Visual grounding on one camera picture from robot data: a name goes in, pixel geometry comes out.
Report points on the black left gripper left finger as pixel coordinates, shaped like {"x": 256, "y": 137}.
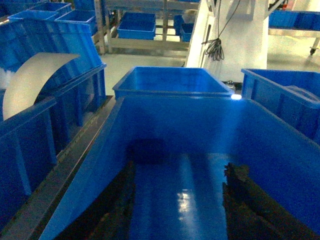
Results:
{"x": 110, "y": 214}

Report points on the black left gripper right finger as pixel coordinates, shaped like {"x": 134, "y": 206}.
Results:
{"x": 251, "y": 214}

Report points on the blue bin far shelf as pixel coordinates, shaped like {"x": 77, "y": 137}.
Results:
{"x": 137, "y": 25}

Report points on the blue bin lower centre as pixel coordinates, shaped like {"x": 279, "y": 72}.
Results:
{"x": 180, "y": 147}

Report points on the blue bin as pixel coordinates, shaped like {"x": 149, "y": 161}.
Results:
{"x": 27, "y": 154}
{"x": 170, "y": 81}
{"x": 180, "y": 147}
{"x": 293, "y": 96}

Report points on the blue bin upper left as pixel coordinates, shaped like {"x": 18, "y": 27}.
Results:
{"x": 27, "y": 154}

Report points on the blue bin upper right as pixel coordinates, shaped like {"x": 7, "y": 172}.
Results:
{"x": 293, "y": 96}

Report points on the blue bin behind centre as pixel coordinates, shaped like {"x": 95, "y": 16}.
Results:
{"x": 170, "y": 81}

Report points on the curved grey sheet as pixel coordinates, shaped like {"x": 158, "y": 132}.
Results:
{"x": 29, "y": 79}

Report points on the white robot column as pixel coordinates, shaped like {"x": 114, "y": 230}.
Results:
{"x": 242, "y": 26}

